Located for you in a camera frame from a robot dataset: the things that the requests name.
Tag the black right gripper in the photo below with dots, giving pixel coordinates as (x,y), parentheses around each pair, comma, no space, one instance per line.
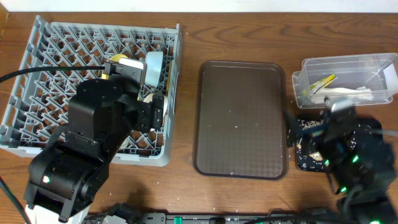
(293,132)

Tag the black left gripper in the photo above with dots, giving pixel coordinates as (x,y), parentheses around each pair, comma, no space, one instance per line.
(149,114)

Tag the green snack wrapper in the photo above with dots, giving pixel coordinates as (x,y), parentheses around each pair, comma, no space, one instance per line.
(322,83)

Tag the light blue bowl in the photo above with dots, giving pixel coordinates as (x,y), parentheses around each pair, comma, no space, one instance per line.
(154,61)

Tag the yellow plate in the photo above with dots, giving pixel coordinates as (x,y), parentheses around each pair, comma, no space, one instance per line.
(113,66)

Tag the white pink bowl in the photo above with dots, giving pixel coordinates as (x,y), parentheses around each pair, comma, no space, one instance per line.
(128,104)

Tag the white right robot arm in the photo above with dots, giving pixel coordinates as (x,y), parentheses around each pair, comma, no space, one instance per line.
(356,156)

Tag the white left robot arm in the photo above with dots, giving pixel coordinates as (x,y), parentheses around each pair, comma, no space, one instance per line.
(65,177)

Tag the grey dishwasher rack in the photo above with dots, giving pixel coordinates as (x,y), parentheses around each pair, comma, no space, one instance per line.
(60,55)

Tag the pile of rice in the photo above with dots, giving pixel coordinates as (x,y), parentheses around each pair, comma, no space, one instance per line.
(307,156)

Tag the dark brown tray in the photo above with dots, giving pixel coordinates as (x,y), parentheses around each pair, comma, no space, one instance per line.
(240,129)

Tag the clear plastic bin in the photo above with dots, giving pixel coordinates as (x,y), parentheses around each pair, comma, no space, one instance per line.
(377,72)

